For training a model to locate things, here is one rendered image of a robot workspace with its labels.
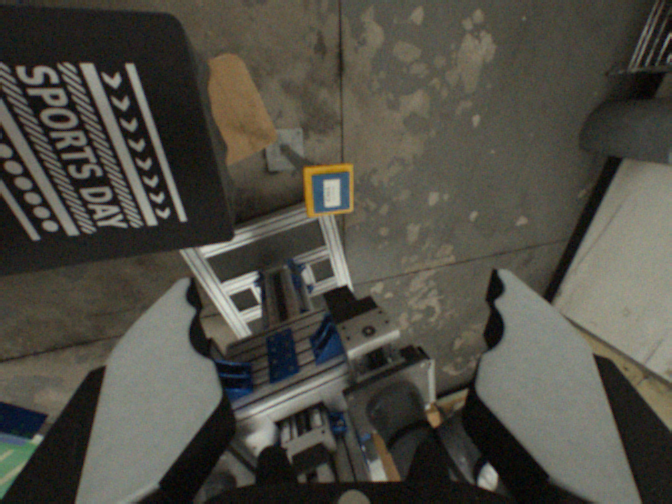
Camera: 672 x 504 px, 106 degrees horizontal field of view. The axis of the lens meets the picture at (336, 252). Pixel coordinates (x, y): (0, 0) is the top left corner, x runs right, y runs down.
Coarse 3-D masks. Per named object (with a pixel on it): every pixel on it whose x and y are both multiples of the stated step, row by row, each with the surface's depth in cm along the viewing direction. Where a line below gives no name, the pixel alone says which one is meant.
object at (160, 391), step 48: (192, 288) 10; (144, 336) 8; (192, 336) 8; (144, 384) 6; (192, 384) 6; (96, 432) 5; (144, 432) 5; (192, 432) 5; (96, 480) 5; (144, 480) 5; (192, 480) 5
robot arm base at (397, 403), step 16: (400, 384) 62; (384, 400) 60; (400, 400) 59; (416, 400) 61; (368, 416) 62; (384, 416) 59; (400, 416) 57; (416, 416) 57; (384, 432) 58; (400, 432) 55
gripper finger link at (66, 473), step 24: (96, 384) 6; (72, 408) 6; (96, 408) 6; (48, 432) 5; (72, 432) 5; (48, 456) 5; (72, 456) 5; (24, 480) 5; (48, 480) 5; (72, 480) 5
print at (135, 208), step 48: (0, 96) 42; (48, 96) 44; (96, 96) 46; (144, 96) 48; (0, 144) 45; (48, 144) 47; (96, 144) 49; (144, 144) 51; (0, 192) 48; (48, 192) 50; (96, 192) 52; (144, 192) 55
